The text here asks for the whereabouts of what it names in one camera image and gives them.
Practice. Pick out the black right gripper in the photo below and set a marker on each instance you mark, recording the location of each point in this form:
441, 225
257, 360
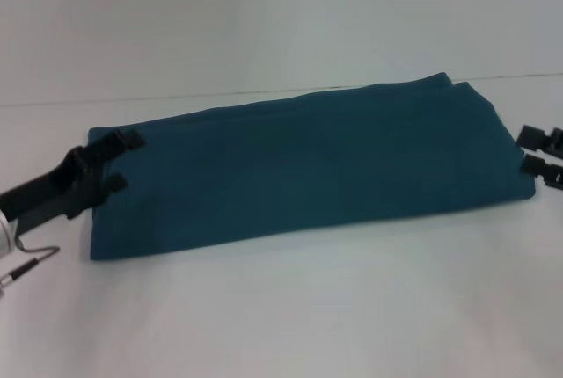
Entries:
556, 149

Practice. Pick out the teal blue t-shirt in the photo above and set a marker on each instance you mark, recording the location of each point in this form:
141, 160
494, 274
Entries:
308, 167

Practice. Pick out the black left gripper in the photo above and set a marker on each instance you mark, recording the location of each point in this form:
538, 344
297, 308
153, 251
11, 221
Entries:
53, 186

